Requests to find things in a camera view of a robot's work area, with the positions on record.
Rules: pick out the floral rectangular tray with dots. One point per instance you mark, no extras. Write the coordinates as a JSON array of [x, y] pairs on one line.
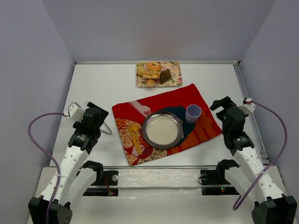
[[174, 67]]

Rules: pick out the jam pastry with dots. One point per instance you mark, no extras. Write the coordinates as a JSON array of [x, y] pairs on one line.
[[151, 74]]

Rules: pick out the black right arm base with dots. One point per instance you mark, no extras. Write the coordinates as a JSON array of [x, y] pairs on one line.
[[213, 185]]

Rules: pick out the lavender plastic cup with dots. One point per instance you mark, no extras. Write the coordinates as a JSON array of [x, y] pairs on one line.
[[193, 112]]

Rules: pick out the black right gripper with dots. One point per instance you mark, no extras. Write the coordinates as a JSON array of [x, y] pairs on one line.
[[221, 103]]

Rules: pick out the brown chocolate croissant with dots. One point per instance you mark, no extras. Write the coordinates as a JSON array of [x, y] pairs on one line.
[[165, 76]]

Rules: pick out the silver metal plate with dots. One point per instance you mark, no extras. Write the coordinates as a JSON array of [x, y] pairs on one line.
[[162, 130]]

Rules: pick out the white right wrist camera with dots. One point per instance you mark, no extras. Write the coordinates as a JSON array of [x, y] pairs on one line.
[[247, 108]]

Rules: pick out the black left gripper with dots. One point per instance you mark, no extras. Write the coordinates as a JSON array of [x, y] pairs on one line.
[[100, 112]]

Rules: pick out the metal tongs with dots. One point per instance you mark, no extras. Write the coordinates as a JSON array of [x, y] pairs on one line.
[[107, 130]]

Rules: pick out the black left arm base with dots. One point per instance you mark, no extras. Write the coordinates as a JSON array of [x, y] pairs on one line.
[[105, 184]]

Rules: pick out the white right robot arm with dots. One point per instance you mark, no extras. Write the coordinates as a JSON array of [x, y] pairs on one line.
[[245, 172]]

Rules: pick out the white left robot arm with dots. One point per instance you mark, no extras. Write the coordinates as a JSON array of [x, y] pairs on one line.
[[75, 173]]

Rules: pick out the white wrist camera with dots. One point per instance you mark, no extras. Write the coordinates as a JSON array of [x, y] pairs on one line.
[[75, 111], [247, 108]]

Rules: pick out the sugared round bun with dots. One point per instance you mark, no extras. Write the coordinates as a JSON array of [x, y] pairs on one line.
[[150, 82]]

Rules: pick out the small round pale bun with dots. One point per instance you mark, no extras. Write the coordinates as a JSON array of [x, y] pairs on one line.
[[140, 70]]

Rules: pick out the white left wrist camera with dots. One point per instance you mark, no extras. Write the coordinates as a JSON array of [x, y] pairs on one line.
[[75, 111]]

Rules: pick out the glazed ring donut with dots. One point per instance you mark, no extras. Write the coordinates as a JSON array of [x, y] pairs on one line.
[[155, 66]]

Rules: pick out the red patterned cloth mat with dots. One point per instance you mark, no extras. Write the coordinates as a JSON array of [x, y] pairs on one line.
[[176, 102]]

